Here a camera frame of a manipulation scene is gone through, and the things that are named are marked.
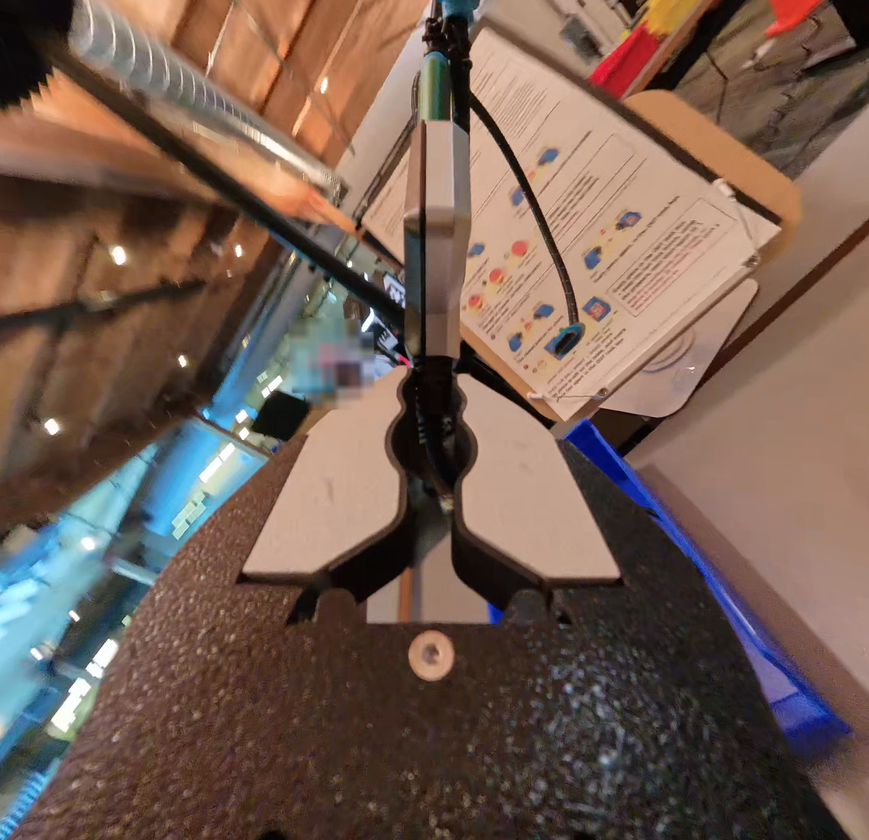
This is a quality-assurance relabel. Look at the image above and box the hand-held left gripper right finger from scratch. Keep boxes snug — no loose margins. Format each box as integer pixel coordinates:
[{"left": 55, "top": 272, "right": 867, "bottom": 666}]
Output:
[{"left": 450, "top": 373, "right": 623, "bottom": 593}]

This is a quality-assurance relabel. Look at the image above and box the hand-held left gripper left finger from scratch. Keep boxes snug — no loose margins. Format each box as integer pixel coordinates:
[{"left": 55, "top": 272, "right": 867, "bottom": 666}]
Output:
[{"left": 241, "top": 367, "right": 413, "bottom": 600}]

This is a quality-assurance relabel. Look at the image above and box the grey usb hub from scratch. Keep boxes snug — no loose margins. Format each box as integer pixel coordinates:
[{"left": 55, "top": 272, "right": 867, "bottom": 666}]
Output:
[{"left": 402, "top": 120, "right": 473, "bottom": 360}]

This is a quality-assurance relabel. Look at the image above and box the black multi-head green charging cable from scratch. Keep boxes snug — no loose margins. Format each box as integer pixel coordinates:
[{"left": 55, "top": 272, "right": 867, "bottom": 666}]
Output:
[{"left": 414, "top": 0, "right": 586, "bottom": 362}]

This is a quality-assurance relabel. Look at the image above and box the white desk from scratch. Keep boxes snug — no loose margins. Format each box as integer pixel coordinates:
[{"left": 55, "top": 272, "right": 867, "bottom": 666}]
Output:
[{"left": 611, "top": 127, "right": 869, "bottom": 840}]

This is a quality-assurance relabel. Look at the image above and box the clear plastic stand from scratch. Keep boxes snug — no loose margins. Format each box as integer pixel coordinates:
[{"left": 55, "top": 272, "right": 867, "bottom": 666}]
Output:
[{"left": 597, "top": 277, "right": 759, "bottom": 420}]

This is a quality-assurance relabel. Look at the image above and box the blue plastic bin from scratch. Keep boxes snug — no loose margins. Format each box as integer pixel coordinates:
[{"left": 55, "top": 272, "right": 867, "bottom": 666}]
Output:
[{"left": 562, "top": 418, "right": 854, "bottom": 754}]

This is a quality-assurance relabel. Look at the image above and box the printed instruction sheet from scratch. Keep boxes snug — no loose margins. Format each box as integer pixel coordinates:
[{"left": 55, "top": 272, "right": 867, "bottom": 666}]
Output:
[{"left": 360, "top": 25, "right": 783, "bottom": 423}]

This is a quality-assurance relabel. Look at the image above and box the brown cardboard clipboard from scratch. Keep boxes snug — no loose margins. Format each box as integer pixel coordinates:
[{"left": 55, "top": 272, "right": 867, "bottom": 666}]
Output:
[{"left": 353, "top": 19, "right": 803, "bottom": 428}]

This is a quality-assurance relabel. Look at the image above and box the orange chair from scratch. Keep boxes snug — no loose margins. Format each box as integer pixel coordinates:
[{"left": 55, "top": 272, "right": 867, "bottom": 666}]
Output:
[{"left": 752, "top": 0, "right": 831, "bottom": 63}]

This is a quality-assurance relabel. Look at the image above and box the silver ventilation duct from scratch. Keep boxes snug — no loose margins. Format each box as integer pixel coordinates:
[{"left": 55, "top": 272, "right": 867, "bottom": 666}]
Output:
[{"left": 68, "top": 0, "right": 349, "bottom": 206}]

